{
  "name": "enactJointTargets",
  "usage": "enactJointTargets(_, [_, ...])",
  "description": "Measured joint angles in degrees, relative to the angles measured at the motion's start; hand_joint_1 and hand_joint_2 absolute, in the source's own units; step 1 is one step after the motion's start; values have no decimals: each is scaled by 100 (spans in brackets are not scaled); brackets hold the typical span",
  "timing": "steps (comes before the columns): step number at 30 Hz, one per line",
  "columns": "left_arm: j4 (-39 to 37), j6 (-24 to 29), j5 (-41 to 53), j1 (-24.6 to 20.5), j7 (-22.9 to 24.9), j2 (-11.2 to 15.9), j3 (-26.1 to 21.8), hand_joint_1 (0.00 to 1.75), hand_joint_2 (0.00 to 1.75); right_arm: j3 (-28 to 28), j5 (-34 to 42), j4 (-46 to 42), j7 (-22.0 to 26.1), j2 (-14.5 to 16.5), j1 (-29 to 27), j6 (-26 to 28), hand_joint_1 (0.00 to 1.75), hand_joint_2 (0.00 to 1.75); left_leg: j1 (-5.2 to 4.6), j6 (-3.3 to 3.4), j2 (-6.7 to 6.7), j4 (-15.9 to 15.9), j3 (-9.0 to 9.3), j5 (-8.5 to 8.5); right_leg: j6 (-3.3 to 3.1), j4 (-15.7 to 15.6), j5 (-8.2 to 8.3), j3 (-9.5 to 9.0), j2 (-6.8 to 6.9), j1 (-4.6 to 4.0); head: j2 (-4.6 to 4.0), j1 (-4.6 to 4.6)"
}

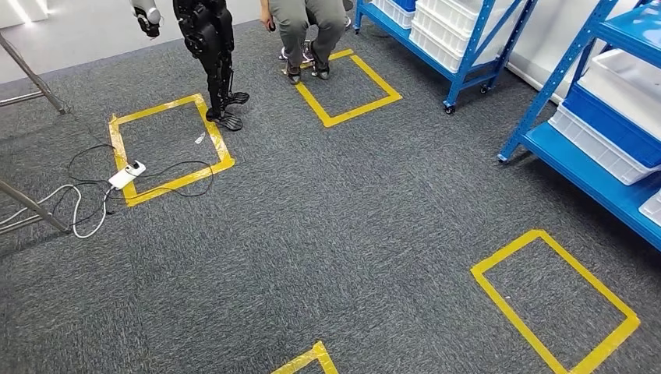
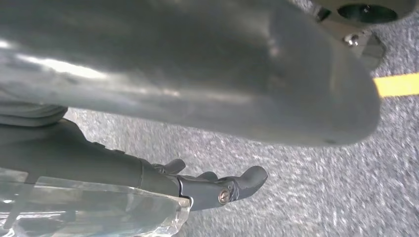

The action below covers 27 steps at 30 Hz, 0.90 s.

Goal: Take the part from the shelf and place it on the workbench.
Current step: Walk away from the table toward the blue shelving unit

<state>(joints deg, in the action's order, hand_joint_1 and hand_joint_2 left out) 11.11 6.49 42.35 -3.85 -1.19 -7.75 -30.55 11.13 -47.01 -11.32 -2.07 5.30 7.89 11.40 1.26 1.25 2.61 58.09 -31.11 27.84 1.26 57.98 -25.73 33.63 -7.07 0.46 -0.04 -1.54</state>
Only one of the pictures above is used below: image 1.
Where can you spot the person's right hand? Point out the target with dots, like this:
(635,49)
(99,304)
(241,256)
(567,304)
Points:
(267,21)

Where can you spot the blue metal shelf rack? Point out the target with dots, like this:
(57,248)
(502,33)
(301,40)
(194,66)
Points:
(466,62)
(578,165)

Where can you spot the person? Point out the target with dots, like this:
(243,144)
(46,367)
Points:
(294,20)

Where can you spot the chrome stool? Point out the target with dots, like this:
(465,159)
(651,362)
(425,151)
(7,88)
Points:
(308,54)

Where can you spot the black humanoid robot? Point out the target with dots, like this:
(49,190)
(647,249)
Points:
(206,36)

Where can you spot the yellow floor tape square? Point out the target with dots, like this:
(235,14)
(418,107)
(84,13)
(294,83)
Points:
(503,253)
(310,356)
(175,184)
(356,111)

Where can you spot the white tape scrap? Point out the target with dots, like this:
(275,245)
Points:
(200,138)

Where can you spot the blue plastic crate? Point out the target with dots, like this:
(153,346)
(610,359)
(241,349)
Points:
(609,129)
(405,4)

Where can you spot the white power strip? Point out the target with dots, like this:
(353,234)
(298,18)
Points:
(124,175)

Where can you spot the stainless steel table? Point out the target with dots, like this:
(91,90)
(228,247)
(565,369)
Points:
(31,204)

